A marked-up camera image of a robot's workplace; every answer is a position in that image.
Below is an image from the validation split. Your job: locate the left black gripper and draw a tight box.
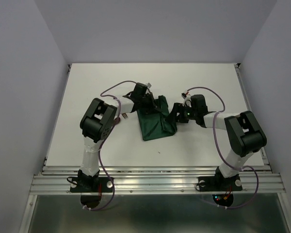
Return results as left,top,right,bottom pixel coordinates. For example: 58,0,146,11
139,92,161,114

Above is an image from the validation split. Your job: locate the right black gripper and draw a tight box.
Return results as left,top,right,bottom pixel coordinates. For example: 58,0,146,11
164,102,197,123

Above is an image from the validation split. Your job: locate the dark green cloth napkin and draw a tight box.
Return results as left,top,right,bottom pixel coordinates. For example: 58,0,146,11
137,95,178,141

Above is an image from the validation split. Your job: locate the brown wooden spoon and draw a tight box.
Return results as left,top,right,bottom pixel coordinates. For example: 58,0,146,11
113,117,121,126

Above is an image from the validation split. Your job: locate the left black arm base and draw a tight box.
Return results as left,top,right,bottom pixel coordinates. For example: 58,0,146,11
66,170,114,193

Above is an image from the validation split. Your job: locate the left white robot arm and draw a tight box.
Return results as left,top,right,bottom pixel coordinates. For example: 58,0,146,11
78,81,161,191

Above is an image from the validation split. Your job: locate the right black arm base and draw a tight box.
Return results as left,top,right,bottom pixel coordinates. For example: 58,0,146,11
195,169,243,192

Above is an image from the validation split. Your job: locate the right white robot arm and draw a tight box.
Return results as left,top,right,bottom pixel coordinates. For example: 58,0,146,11
165,94,267,189

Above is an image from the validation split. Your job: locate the brown wooden fork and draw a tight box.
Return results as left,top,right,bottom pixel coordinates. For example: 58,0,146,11
122,113,128,119

